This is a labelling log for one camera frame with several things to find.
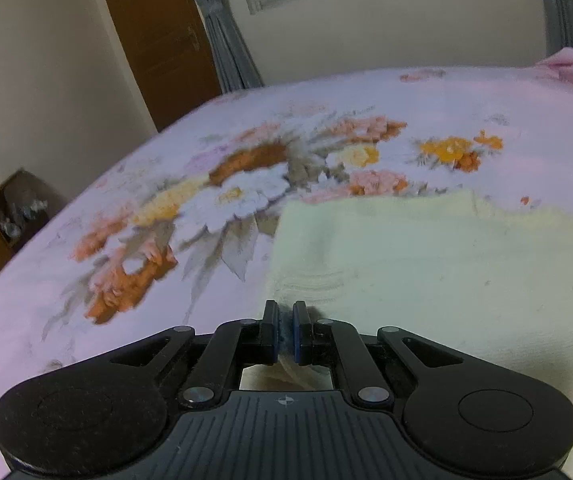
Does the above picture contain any pale yellow-green small garment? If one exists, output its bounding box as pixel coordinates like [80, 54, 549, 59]
[264, 192, 573, 396]

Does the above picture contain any pink floral bed sheet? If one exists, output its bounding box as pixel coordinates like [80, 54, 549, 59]
[0, 66, 573, 478]

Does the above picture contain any dark wooden side cabinet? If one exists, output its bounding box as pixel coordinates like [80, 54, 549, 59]
[0, 169, 67, 272]

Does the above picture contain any brown wooden door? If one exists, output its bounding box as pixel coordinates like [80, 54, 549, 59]
[106, 0, 221, 131]

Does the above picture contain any grey curtain left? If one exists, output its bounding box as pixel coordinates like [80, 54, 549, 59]
[194, 0, 264, 93]

